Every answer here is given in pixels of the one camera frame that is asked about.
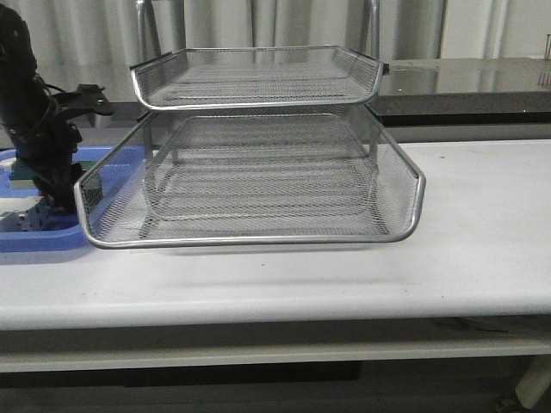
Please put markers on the small wire rack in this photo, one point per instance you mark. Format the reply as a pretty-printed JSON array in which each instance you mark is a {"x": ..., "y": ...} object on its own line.
[{"x": 548, "y": 51}]

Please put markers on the green terminal block module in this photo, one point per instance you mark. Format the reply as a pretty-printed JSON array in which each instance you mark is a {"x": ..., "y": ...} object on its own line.
[{"x": 20, "y": 180}]

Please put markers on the dark granite counter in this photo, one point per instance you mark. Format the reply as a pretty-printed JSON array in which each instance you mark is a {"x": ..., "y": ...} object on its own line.
[{"x": 421, "y": 93}]

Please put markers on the white circuit breaker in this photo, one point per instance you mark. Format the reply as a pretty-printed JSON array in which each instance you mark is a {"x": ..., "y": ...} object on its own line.
[{"x": 32, "y": 213}]

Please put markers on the blue plastic tray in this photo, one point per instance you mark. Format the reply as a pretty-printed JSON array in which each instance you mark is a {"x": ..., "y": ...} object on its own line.
[{"x": 64, "y": 232}]

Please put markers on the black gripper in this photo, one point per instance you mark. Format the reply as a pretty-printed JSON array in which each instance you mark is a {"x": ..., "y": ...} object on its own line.
[{"x": 46, "y": 138}]

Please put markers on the silver mesh tray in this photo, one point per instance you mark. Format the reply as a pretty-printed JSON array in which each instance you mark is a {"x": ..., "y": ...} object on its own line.
[
  {"x": 253, "y": 137},
  {"x": 202, "y": 200},
  {"x": 258, "y": 81}
]

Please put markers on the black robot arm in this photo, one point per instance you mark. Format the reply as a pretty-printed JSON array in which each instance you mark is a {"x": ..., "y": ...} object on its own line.
[{"x": 18, "y": 71}]

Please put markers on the white table leg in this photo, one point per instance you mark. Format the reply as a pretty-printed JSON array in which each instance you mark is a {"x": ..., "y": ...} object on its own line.
[{"x": 534, "y": 383}]

